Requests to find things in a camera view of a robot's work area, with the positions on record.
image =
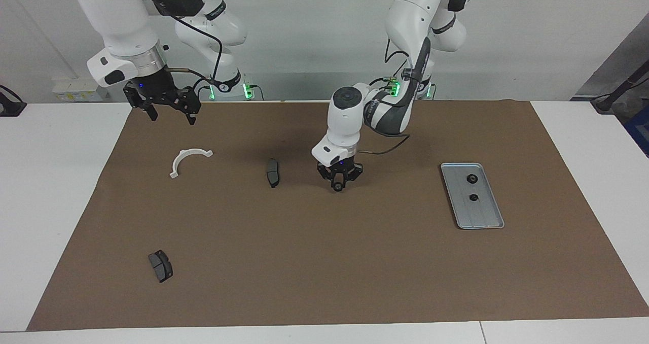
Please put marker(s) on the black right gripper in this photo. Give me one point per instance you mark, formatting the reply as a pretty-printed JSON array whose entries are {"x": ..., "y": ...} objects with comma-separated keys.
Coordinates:
[{"x": 161, "y": 91}]

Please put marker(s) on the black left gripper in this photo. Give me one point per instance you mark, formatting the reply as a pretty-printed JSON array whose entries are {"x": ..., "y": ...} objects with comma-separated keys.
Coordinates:
[{"x": 339, "y": 172}]

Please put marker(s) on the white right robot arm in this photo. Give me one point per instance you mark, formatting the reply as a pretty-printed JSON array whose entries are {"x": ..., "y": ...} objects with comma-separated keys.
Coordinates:
[{"x": 116, "y": 19}]

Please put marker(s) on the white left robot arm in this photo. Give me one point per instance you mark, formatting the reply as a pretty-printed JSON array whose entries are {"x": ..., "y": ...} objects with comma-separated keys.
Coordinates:
[{"x": 345, "y": 126}]

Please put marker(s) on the silver metal tray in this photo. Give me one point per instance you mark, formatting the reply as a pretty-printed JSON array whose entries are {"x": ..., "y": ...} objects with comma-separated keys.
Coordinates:
[{"x": 481, "y": 214}]

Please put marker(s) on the dark grey brake pad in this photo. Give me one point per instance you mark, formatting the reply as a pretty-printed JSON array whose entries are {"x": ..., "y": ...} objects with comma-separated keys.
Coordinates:
[
  {"x": 160, "y": 266},
  {"x": 273, "y": 172}
]

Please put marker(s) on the brown table mat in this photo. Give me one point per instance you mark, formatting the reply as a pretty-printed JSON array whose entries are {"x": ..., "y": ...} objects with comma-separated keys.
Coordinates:
[{"x": 324, "y": 263}]

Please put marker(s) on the black table clamp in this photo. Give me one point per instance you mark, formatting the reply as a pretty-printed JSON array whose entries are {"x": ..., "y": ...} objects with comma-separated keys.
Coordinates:
[{"x": 10, "y": 105}]

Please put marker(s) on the blue crate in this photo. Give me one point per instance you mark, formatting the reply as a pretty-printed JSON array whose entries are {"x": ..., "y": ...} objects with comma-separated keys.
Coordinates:
[{"x": 640, "y": 131}]

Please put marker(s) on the white curved plastic bracket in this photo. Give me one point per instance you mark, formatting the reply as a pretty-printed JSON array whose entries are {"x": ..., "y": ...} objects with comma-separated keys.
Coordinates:
[{"x": 178, "y": 160}]

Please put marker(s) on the black camera stand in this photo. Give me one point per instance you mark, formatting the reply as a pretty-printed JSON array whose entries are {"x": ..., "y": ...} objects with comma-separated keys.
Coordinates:
[{"x": 621, "y": 88}]

